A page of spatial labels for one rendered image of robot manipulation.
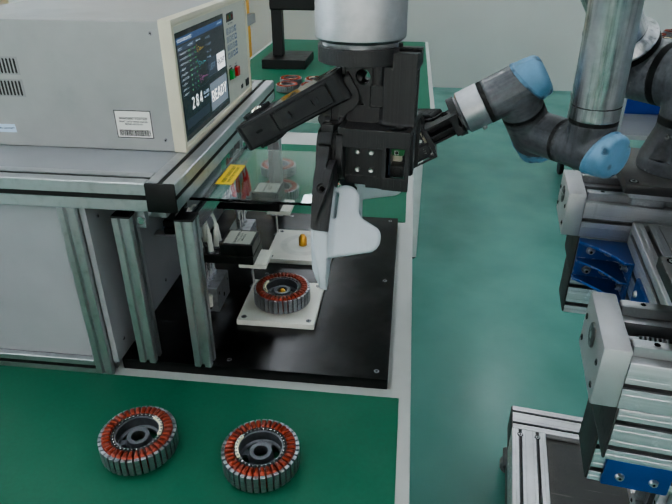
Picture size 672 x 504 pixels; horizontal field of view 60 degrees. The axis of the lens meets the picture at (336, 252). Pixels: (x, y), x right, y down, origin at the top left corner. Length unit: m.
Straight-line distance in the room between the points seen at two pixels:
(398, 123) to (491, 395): 1.76
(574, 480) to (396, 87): 1.36
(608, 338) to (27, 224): 0.86
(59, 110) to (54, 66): 0.07
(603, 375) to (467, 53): 5.73
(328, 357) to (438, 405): 1.10
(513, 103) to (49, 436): 0.91
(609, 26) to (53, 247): 0.90
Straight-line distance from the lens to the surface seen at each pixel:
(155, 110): 1.00
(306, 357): 1.06
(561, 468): 1.73
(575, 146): 1.03
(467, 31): 6.38
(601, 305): 0.87
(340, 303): 1.20
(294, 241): 1.41
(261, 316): 1.15
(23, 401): 1.13
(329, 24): 0.49
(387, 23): 0.48
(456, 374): 2.26
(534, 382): 2.29
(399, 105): 0.50
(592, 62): 1.00
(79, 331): 1.11
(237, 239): 1.13
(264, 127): 0.53
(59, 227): 1.01
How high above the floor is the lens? 1.43
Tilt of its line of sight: 29 degrees down
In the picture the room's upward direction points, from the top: straight up
